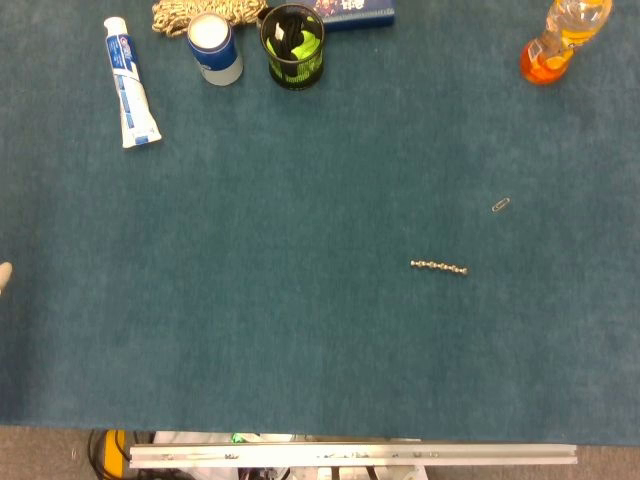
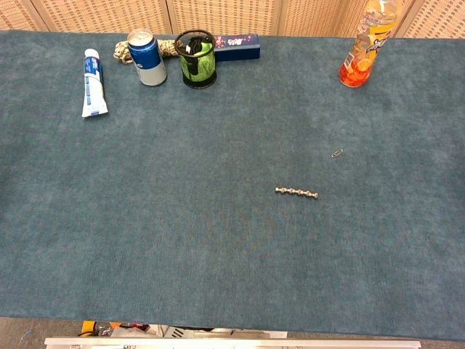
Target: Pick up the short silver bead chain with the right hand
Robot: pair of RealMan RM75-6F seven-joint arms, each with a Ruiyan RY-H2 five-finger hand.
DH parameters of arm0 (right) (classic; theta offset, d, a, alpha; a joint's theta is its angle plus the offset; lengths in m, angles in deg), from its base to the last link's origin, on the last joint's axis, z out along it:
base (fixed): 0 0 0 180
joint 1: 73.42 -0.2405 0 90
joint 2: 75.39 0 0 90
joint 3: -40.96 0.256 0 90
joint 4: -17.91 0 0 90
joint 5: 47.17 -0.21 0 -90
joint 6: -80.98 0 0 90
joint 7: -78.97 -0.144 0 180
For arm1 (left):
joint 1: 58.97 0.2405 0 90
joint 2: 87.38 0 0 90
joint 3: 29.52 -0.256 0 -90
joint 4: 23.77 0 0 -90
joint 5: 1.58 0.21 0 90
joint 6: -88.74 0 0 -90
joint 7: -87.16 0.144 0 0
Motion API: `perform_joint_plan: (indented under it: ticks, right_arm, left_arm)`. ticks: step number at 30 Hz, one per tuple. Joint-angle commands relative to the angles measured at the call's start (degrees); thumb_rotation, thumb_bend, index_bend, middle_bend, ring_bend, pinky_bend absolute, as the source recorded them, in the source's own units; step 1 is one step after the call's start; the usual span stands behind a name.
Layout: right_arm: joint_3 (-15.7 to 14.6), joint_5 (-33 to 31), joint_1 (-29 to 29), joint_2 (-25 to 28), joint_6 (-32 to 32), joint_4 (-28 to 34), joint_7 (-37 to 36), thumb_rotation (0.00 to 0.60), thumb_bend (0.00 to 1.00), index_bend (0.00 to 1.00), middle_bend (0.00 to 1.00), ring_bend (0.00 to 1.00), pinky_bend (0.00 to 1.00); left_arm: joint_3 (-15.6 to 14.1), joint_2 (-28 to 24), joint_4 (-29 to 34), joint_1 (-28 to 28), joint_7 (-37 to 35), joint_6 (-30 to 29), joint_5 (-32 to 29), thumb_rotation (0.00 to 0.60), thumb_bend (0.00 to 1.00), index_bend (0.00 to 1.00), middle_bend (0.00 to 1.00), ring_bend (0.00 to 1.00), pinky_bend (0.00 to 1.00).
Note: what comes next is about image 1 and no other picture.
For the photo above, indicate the metal bead chain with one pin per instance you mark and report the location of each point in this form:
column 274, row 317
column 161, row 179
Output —
column 439, row 267

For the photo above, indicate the black mesh pen holder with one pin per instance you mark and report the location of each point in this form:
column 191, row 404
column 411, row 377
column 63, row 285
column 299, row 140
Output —
column 295, row 65

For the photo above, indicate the silver paper clip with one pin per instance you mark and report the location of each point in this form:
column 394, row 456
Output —
column 500, row 205

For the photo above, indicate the white blue cylindrical can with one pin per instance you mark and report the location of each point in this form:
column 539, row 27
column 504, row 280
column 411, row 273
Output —
column 215, row 49

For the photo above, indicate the blue printed box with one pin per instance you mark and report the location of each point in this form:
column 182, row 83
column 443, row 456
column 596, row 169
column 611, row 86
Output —
column 360, row 12

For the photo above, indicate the white blue toothpaste tube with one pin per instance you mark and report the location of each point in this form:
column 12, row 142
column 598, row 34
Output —
column 128, row 85

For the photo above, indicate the yellow black device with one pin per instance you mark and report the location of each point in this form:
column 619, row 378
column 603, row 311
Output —
column 114, row 452

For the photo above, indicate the orange juice bottle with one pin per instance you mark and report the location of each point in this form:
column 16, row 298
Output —
column 560, row 42

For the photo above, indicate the silver aluminium rail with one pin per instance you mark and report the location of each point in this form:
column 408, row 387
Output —
column 350, row 455

